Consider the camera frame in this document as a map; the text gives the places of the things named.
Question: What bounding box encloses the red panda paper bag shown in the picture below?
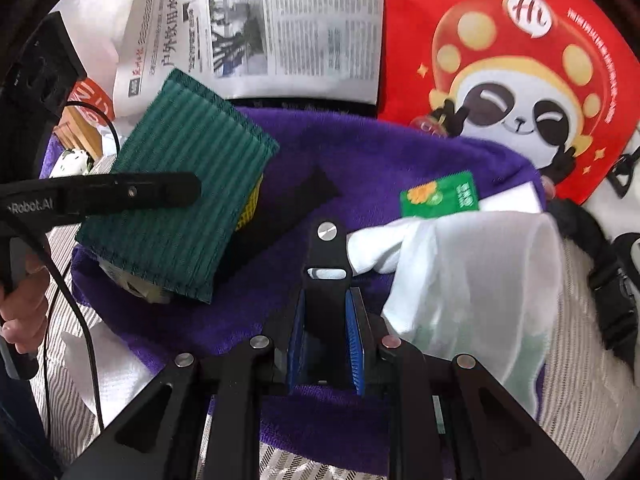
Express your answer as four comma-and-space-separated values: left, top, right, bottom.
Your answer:
376, 0, 640, 206

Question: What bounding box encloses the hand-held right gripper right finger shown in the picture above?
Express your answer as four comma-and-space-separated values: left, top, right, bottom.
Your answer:
327, 287, 586, 480

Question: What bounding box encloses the person's left hand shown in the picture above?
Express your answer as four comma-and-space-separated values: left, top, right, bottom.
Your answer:
0, 247, 51, 356

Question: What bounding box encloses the green packet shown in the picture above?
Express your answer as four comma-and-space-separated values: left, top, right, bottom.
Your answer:
399, 170, 481, 219

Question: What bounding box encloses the white sponge block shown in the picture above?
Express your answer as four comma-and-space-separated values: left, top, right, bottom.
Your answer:
477, 182, 546, 216

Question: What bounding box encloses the pale yellow-green packet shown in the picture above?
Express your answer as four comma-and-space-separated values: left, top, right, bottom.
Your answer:
97, 257, 173, 306

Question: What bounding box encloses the striped bed sheet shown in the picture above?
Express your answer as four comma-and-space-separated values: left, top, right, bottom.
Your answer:
30, 155, 631, 480

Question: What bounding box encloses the newspaper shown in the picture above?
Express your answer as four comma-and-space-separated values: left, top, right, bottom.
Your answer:
111, 0, 386, 121

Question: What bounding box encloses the white floral cloth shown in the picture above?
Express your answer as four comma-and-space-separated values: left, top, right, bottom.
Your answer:
50, 147, 93, 177

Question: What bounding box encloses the white bag with black strap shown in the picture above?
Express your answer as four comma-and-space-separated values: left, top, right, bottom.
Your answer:
545, 130, 640, 366

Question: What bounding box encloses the black cable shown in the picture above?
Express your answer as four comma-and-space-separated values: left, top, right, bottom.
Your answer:
42, 102, 123, 431

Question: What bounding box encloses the wooden furniture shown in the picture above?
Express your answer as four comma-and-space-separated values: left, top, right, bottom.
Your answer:
52, 105, 106, 161

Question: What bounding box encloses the dark green ribbed cloth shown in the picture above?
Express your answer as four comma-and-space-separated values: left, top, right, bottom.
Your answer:
75, 67, 281, 305

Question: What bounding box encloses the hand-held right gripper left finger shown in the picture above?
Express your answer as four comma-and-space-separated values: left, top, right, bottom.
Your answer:
60, 217, 349, 480

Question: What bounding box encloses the yellow and black sock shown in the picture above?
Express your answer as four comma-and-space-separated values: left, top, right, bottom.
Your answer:
235, 172, 266, 233

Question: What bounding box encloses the purple towel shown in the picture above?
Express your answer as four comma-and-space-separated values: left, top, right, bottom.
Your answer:
47, 105, 546, 476

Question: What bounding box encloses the white plastic bag orange print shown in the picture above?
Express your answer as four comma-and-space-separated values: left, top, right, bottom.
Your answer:
50, 0, 146, 121

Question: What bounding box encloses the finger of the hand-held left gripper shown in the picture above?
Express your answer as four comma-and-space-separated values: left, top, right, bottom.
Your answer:
80, 171, 203, 217

